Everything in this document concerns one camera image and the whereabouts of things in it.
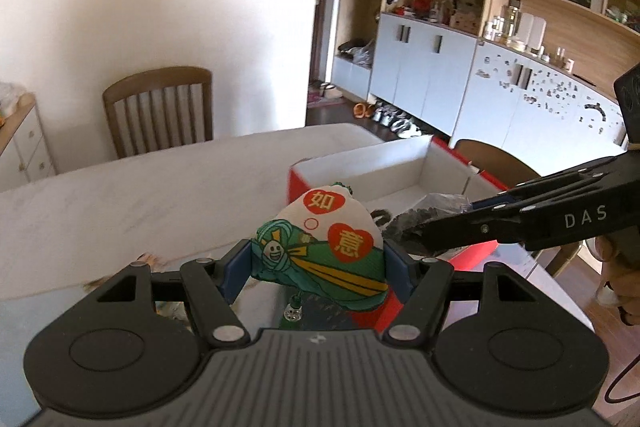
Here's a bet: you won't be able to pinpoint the silver foil snack bag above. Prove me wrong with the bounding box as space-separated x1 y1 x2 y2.
81 251 194 333

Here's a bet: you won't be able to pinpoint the clear plastic bag dark contents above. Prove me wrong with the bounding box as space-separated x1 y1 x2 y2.
370 193 472 257

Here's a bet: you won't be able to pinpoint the green embroidered sachet pouch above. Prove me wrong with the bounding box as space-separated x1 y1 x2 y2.
250 183 390 312

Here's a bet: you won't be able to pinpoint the person's right hand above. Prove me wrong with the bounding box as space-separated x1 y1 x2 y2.
594 236 640 326

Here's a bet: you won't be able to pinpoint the red shoe box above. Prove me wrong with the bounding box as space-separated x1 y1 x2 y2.
288 136 504 329

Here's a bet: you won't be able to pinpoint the brown wooden chair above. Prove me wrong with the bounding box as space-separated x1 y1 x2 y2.
454 139 582 277
102 66 214 158

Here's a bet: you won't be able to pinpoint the white sideboard wooden top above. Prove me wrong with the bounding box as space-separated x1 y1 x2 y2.
0 93 58 192

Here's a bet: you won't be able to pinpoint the white wall cabinet unit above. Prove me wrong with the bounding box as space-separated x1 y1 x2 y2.
331 0 639 173

